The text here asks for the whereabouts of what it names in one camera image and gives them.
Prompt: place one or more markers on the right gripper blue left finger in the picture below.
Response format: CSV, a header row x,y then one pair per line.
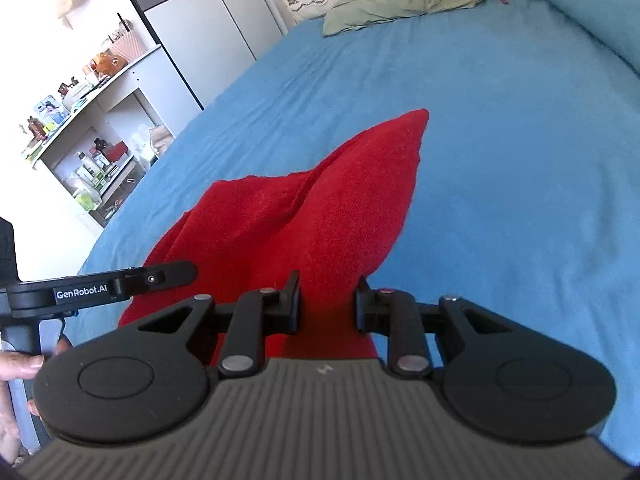
x,y
247,323

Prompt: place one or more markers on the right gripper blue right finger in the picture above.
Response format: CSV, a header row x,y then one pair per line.
x,y
395,315

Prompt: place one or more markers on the red knit sweater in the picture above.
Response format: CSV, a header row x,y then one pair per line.
x,y
333,224

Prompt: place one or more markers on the white lotion bottle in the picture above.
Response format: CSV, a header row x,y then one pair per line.
x,y
92,169

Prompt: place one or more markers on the white shelf desk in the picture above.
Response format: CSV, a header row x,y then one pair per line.
x,y
146,93

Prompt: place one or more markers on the blue bed sheet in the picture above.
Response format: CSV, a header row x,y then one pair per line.
x,y
527,200

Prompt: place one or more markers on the red box on shelf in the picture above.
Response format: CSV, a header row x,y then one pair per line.
x,y
116,151

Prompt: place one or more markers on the beige bag under desk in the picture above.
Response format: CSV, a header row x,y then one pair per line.
x,y
160,140

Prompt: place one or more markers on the orange plush on desk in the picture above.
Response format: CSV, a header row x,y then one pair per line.
x,y
107,64

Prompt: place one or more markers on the pink ribbed container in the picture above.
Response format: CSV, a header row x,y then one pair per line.
x,y
129,46

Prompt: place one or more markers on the white grey wardrobe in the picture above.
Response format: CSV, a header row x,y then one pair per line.
x,y
212,42

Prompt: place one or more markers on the green pillow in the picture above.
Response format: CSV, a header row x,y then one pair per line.
x,y
348,15

